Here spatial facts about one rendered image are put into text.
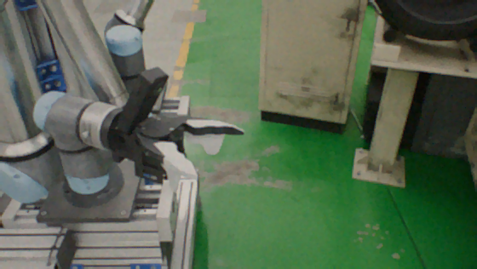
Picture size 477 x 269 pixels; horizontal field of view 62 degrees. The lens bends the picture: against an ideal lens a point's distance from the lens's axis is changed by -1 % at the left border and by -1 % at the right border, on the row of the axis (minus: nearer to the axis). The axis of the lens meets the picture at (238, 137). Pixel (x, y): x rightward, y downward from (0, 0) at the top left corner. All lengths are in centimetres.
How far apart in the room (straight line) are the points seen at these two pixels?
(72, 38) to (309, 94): 183
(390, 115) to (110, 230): 147
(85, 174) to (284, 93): 185
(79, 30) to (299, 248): 136
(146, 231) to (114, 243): 10
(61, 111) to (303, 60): 182
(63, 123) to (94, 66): 15
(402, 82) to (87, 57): 153
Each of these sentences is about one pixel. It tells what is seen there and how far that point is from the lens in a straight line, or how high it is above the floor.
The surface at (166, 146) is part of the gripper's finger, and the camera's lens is 58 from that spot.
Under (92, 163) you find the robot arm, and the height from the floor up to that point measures 96.
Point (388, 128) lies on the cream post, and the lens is 215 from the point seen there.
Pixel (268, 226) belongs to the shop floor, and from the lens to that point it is 193.
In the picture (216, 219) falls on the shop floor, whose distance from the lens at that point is 196.
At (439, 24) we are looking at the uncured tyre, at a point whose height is 97.
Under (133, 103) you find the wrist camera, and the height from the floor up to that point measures 111.
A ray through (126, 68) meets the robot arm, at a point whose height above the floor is 84.
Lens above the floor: 141
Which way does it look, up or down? 35 degrees down
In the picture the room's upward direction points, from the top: straight up
